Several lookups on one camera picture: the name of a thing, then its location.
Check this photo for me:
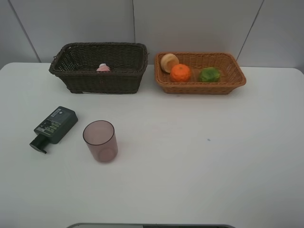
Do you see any translucent pink plastic cup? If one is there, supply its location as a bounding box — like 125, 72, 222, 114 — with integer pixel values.
83, 120, 118, 163

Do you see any orange tangerine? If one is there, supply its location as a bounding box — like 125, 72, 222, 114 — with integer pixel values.
170, 64, 192, 82

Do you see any dark brown wicker basket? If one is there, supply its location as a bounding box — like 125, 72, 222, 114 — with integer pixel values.
49, 42, 148, 94

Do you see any green lime fruit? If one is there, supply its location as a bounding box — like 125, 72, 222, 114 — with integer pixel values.
199, 67, 221, 83

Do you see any pink lotion bottle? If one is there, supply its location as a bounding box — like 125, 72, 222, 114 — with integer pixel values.
96, 63, 111, 72

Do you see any light brown wicker basket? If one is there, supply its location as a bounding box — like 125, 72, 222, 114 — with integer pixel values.
154, 52, 247, 95

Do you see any dark green pump bottle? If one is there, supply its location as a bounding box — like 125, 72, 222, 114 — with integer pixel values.
29, 106, 78, 154

